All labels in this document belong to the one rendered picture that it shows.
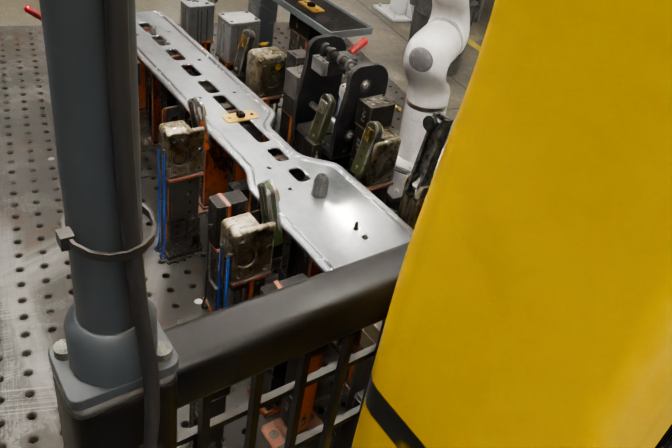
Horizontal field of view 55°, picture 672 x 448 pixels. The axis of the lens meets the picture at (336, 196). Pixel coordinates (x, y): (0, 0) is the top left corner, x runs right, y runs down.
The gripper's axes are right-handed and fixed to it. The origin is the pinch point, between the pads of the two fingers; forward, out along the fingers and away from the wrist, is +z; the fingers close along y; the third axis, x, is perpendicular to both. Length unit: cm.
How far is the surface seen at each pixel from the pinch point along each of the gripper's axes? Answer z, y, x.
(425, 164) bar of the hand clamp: 11, 32, 78
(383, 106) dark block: 10, 22, 58
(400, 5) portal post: 112, -299, -186
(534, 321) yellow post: -38, 109, 131
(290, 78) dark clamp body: 16.2, 22.6, 28.3
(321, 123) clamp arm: 18, 29, 47
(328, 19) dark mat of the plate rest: 6.2, 4.4, 21.0
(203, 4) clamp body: 16.3, 12.5, -23.4
